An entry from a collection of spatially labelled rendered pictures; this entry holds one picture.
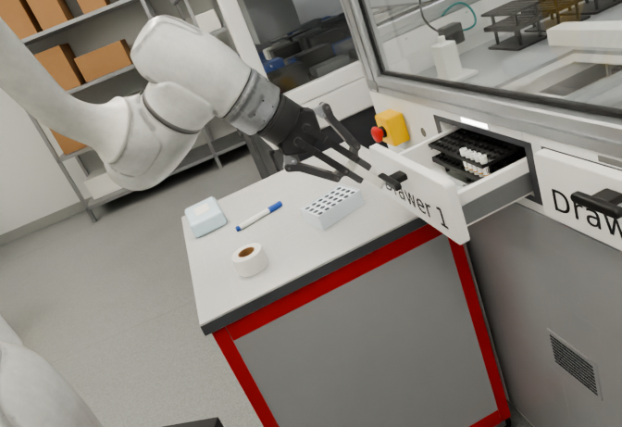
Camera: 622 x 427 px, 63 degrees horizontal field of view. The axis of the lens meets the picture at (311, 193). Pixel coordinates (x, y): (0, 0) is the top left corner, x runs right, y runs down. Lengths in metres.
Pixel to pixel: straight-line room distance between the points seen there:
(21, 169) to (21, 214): 0.45
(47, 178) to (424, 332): 4.55
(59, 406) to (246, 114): 0.43
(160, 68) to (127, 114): 0.09
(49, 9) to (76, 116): 3.84
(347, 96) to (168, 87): 1.03
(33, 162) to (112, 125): 4.59
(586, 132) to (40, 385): 0.71
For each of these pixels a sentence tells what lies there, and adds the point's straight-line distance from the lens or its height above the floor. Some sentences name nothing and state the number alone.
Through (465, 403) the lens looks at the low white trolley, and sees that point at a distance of 1.42.
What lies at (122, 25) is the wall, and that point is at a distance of 5.00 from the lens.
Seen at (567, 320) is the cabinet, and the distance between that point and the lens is 1.04.
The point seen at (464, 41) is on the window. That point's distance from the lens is 0.92.
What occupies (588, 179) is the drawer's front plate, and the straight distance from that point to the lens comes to 0.75.
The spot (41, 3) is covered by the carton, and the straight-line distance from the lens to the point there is 4.61.
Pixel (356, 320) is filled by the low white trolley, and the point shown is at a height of 0.59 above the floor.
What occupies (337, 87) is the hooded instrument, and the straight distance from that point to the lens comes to 1.69.
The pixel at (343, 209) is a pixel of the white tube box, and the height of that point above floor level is 0.78.
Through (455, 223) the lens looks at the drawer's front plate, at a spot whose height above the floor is 0.86.
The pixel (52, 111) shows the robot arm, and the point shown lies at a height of 1.23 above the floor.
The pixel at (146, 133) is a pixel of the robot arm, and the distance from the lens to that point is 0.78.
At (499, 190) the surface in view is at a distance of 0.86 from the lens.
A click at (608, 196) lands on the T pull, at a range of 0.72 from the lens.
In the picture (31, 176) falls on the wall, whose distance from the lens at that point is 5.41.
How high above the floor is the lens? 1.28
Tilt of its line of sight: 23 degrees down
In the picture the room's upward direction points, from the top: 22 degrees counter-clockwise
